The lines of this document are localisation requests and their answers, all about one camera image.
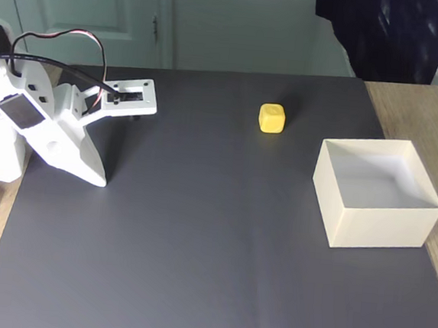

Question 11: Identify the thin red black servo wire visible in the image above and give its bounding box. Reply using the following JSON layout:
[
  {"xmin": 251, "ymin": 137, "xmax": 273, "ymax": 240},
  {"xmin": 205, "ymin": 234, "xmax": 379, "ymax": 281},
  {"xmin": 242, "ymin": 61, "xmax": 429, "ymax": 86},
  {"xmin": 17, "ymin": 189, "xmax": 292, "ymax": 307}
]
[{"xmin": 5, "ymin": 22, "xmax": 112, "ymax": 119}]

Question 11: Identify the dark door hinge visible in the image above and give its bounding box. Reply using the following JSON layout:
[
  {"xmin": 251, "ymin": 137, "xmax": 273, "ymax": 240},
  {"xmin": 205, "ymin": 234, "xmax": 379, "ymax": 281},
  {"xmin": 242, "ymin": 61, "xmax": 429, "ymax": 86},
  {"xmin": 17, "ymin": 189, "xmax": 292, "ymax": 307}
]
[{"xmin": 149, "ymin": 14, "xmax": 161, "ymax": 45}]

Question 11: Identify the dark grey table mat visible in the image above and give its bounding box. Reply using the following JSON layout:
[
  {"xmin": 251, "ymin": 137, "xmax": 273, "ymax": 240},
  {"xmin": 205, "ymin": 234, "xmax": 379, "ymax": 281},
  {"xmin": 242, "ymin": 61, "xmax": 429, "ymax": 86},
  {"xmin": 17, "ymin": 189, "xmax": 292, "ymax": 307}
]
[{"xmin": 0, "ymin": 47, "xmax": 438, "ymax": 328}]

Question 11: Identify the dark hanging cloth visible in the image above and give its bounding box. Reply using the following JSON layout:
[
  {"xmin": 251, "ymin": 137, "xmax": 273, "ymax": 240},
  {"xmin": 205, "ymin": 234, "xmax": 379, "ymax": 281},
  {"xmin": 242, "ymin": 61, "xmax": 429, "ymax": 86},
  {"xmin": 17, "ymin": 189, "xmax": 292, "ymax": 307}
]
[{"xmin": 309, "ymin": 0, "xmax": 438, "ymax": 88}]

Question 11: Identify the yellow cube block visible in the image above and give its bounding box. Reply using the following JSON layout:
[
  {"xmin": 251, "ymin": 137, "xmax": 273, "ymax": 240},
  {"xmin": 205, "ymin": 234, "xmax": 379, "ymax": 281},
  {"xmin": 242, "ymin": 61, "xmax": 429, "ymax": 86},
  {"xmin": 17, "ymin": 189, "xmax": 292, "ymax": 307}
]
[{"xmin": 257, "ymin": 102, "xmax": 288, "ymax": 135}]

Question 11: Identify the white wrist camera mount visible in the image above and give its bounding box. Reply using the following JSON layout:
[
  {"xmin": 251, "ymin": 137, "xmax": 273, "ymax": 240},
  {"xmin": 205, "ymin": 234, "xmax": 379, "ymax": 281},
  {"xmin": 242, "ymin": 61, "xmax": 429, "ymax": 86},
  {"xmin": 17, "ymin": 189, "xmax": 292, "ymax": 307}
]
[{"xmin": 51, "ymin": 71, "xmax": 161, "ymax": 133}]

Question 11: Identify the white open cardboard box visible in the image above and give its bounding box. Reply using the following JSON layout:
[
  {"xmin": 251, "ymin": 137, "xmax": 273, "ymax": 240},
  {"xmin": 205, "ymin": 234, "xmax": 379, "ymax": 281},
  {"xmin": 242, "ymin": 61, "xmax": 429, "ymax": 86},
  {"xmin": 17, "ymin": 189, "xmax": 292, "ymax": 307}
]
[{"xmin": 307, "ymin": 132, "xmax": 438, "ymax": 258}]

